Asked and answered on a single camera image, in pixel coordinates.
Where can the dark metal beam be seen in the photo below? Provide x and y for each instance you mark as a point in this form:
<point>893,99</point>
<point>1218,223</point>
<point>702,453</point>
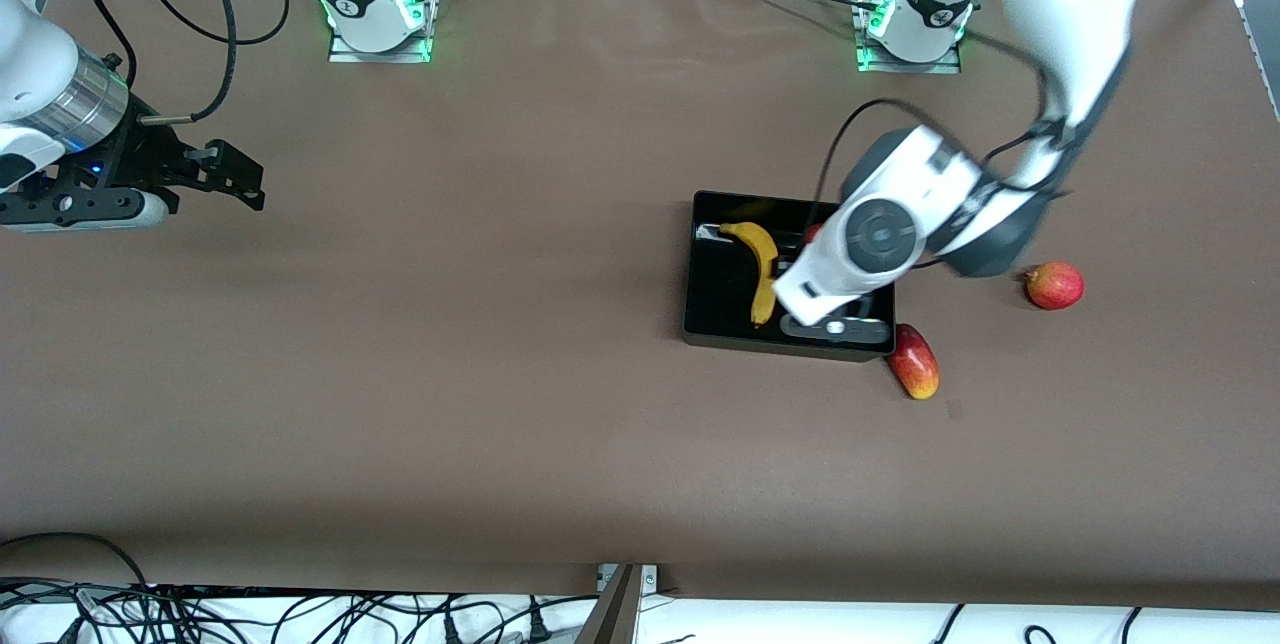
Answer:
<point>610,614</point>

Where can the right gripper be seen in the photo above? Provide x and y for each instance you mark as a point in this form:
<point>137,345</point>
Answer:
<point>137,162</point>

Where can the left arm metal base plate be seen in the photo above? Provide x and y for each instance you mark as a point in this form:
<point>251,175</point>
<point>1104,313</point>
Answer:
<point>950,67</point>

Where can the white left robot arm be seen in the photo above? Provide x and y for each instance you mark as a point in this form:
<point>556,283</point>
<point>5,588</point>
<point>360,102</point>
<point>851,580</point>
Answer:
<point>1080,4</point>

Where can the round red fruit with stem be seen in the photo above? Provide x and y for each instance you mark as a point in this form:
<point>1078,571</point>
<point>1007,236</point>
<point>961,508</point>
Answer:
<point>1056,286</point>

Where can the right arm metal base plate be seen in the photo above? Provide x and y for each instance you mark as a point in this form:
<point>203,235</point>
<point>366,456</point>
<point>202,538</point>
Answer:
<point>345,55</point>

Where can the red yellow mango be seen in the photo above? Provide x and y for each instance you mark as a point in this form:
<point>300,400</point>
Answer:
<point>912,362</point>

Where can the small metal table bracket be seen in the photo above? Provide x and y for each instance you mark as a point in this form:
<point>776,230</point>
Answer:
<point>648,578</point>

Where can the small red yellow apple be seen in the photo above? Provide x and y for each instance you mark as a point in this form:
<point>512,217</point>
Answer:
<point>813,234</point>

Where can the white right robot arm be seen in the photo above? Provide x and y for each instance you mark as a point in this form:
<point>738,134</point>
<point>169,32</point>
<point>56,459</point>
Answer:
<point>360,9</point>

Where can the black plastic box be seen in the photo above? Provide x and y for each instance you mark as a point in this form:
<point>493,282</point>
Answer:
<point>725,294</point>

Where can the yellow banana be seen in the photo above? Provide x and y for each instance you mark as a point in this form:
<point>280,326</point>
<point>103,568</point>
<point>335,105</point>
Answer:
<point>765,259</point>

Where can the black power plug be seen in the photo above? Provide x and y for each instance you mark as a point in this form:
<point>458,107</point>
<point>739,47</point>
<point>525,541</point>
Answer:
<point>540,630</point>
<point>452,630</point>

